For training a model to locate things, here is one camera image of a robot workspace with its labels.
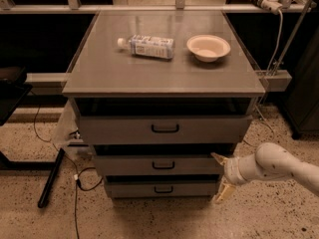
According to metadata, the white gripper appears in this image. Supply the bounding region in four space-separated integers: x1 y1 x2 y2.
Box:
211 152 247 204

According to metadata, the grey drawer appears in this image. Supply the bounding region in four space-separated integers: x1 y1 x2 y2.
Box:
93 143 235 176
75 98 251 144
104 174 219 198

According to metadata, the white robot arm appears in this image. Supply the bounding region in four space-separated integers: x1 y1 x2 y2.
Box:
211 142 319 204

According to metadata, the grey bottom drawer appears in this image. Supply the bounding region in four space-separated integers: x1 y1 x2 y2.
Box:
104 174 219 198

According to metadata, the grey drawer cabinet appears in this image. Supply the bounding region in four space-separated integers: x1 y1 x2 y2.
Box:
62 9 266 201

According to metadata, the grey top drawer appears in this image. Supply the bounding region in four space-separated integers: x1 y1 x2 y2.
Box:
75 98 251 144

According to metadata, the dark cabinet at right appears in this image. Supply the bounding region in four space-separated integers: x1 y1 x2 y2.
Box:
283 29 319 139

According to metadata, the white paper bowl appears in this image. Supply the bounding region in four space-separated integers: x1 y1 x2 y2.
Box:
186 35 231 63

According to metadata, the plastic water bottle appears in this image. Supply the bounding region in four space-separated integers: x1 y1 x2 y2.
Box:
117 35 174 60

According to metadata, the white power strip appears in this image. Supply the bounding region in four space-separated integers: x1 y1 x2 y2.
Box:
248 0 282 15

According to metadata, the black chair base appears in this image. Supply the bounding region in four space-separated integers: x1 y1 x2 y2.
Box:
0 66 67 209

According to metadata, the black floor cable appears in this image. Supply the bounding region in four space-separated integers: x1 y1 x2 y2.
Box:
32 103 104 239

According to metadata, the metal rail beam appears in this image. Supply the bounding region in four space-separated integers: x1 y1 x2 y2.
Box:
26 70 292 96

